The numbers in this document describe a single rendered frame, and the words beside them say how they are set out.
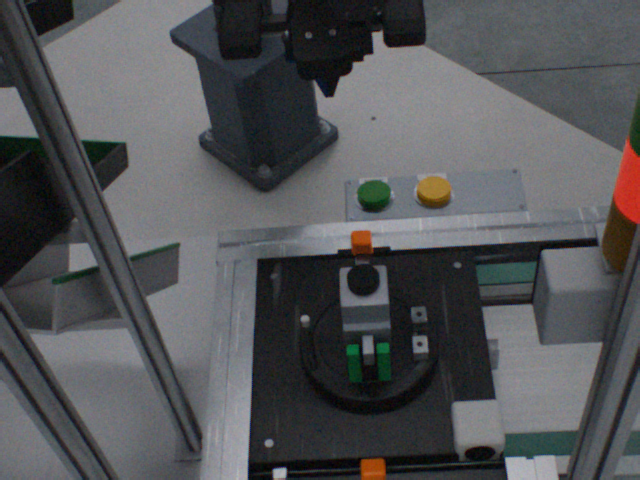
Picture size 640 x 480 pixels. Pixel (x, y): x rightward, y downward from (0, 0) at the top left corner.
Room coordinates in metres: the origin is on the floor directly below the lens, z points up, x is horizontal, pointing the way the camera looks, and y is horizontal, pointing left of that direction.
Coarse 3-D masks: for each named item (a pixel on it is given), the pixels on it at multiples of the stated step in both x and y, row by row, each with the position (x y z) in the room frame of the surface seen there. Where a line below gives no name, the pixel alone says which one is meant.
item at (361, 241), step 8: (352, 232) 0.56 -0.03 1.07; (360, 232) 0.56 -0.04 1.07; (368, 232) 0.56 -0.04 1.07; (352, 240) 0.55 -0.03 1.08; (360, 240) 0.55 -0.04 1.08; (368, 240) 0.54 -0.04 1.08; (352, 248) 0.54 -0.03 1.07; (360, 248) 0.54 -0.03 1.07; (368, 248) 0.54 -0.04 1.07; (360, 256) 0.54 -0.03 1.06; (368, 256) 0.54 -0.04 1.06; (360, 264) 0.53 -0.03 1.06; (368, 264) 0.52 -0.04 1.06
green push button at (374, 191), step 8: (368, 184) 0.71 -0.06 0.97; (376, 184) 0.71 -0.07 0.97; (384, 184) 0.71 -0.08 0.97; (360, 192) 0.70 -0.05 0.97; (368, 192) 0.70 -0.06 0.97; (376, 192) 0.70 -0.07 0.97; (384, 192) 0.70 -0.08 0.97; (360, 200) 0.69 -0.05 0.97; (368, 200) 0.69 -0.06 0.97; (376, 200) 0.69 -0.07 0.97; (384, 200) 0.69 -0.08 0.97; (368, 208) 0.68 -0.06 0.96; (376, 208) 0.68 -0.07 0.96
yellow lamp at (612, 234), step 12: (612, 204) 0.36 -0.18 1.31; (612, 216) 0.35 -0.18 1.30; (624, 216) 0.35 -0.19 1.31; (612, 228) 0.35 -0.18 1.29; (624, 228) 0.34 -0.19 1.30; (636, 228) 0.34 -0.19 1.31; (612, 240) 0.35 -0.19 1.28; (624, 240) 0.34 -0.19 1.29; (612, 252) 0.35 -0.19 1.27; (624, 252) 0.34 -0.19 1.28; (612, 264) 0.34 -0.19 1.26; (624, 264) 0.34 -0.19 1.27
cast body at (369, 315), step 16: (352, 272) 0.49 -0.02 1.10; (368, 272) 0.49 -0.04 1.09; (384, 272) 0.50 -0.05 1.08; (352, 288) 0.48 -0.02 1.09; (368, 288) 0.48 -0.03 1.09; (384, 288) 0.48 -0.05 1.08; (352, 304) 0.47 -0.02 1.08; (368, 304) 0.46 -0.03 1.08; (384, 304) 0.46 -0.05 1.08; (352, 320) 0.46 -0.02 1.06; (368, 320) 0.46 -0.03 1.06; (384, 320) 0.46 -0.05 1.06; (352, 336) 0.46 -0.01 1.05; (368, 336) 0.46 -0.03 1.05; (384, 336) 0.46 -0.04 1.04; (368, 352) 0.44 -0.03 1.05
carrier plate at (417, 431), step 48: (288, 288) 0.58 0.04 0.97; (336, 288) 0.57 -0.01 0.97; (432, 288) 0.55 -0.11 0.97; (288, 336) 0.52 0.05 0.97; (480, 336) 0.49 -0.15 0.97; (288, 384) 0.46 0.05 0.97; (432, 384) 0.44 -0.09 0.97; (480, 384) 0.43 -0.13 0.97; (288, 432) 0.41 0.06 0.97; (336, 432) 0.40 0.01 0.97; (384, 432) 0.39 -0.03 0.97; (432, 432) 0.39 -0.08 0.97
